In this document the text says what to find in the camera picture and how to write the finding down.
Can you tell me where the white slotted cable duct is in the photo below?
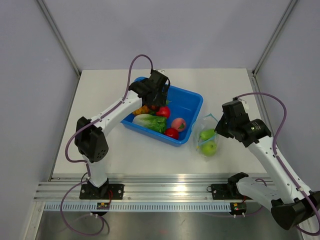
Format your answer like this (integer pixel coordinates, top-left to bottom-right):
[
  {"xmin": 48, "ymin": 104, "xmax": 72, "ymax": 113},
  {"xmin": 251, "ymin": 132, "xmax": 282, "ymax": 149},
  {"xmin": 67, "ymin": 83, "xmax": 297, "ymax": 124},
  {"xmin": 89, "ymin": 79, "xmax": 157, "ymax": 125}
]
[{"xmin": 44, "ymin": 201, "xmax": 231, "ymax": 213}]

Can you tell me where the green apple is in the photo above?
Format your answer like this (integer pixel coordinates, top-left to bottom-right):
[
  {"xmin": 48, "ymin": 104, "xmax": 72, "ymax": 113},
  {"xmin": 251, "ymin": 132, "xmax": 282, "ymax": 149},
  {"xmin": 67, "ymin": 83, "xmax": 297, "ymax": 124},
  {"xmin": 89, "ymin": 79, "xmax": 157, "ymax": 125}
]
[{"xmin": 200, "ymin": 140, "xmax": 217, "ymax": 157}]

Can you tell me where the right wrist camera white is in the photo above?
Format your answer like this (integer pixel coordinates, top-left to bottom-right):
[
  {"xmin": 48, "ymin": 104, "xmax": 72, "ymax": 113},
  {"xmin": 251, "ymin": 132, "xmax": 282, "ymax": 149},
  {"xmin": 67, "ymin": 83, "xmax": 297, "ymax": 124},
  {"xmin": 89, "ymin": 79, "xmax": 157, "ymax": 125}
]
[{"xmin": 233, "ymin": 97, "xmax": 250, "ymax": 111}]

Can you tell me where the blue plastic bin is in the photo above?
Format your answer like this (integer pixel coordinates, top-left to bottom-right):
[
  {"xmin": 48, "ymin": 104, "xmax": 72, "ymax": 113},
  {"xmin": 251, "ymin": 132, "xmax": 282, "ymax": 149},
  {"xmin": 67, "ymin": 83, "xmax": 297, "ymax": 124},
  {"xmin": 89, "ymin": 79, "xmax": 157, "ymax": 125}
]
[{"xmin": 121, "ymin": 85, "xmax": 203, "ymax": 147}]

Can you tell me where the orange pineapple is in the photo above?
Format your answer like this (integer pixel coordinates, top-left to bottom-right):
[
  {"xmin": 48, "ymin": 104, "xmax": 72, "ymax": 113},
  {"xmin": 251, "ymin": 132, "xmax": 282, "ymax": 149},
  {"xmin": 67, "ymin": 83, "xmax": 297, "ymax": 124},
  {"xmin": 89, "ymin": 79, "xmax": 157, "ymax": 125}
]
[{"xmin": 132, "ymin": 105, "xmax": 150, "ymax": 116}]

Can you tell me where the aluminium mounting rail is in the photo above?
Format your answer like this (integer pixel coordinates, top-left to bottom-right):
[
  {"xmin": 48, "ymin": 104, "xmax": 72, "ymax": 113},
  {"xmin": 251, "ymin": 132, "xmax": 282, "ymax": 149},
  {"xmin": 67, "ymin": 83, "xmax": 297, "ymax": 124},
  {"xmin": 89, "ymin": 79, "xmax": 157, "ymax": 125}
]
[{"xmin": 32, "ymin": 173, "xmax": 276, "ymax": 203}]

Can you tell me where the red apple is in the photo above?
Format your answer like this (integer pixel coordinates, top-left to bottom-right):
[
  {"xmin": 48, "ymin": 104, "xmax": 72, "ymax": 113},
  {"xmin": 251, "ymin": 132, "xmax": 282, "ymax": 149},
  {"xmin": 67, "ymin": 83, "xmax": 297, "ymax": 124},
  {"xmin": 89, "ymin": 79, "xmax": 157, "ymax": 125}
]
[{"xmin": 155, "ymin": 106, "xmax": 171, "ymax": 118}]

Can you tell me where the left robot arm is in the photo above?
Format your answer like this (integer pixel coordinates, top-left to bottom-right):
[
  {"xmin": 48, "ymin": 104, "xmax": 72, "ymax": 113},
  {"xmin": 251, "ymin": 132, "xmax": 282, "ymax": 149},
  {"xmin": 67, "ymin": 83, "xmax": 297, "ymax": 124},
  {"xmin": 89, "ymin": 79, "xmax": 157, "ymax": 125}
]
[{"xmin": 74, "ymin": 70, "xmax": 171, "ymax": 200}]

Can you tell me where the red tomato front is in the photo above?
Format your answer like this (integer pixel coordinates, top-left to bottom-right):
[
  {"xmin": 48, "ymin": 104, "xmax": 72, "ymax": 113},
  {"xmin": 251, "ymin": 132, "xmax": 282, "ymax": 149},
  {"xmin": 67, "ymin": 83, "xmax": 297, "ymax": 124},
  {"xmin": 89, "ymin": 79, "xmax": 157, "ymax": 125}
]
[{"xmin": 164, "ymin": 128, "xmax": 179, "ymax": 140}]

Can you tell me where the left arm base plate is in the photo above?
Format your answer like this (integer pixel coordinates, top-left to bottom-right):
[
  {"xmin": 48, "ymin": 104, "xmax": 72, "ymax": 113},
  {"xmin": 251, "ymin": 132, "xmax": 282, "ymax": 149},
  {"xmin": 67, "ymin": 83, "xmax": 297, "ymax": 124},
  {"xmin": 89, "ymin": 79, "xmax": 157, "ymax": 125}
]
[{"xmin": 79, "ymin": 182, "xmax": 125, "ymax": 200}]

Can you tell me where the clear zip top bag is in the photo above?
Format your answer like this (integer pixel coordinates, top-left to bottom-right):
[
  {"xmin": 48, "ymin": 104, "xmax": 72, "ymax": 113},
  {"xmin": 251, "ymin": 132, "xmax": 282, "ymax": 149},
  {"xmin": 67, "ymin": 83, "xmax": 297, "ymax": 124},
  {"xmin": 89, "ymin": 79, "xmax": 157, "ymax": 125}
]
[{"xmin": 190, "ymin": 113, "xmax": 219, "ymax": 161}]

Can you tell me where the pink peach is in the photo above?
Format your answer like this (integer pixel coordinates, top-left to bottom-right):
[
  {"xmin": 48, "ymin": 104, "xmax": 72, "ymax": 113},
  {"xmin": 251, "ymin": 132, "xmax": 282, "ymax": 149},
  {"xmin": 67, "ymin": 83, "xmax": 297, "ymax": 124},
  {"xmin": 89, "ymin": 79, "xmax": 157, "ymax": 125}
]
[{"xmin": 171, "ymin": 118, "xmax": 187, "ymax": 133}]

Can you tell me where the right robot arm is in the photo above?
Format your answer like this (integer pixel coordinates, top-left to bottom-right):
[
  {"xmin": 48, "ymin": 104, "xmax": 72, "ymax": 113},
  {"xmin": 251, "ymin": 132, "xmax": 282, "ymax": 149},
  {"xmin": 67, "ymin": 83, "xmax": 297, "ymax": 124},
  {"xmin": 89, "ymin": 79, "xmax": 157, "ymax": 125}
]
[{"xmin": 215, "ymin": 100, "xmax": 320, "ymax": 230}]

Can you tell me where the green lettuce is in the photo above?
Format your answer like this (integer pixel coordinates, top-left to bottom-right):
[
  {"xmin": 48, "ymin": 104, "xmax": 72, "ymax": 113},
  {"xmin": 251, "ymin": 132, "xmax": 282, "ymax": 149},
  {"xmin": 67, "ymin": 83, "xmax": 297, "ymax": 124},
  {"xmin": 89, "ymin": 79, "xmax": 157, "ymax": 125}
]
[{"xmin": 132, "ymin": 114, "xmax": 167, "ymax": 134}]

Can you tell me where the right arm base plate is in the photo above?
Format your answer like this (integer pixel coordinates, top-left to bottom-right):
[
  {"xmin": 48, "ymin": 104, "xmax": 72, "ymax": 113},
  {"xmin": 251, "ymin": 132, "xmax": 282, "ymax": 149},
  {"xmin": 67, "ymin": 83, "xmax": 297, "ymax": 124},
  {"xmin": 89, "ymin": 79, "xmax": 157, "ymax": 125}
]
[{"xmin": 206, "ymin": 172, "xmax": 251, "ymax": 201}]

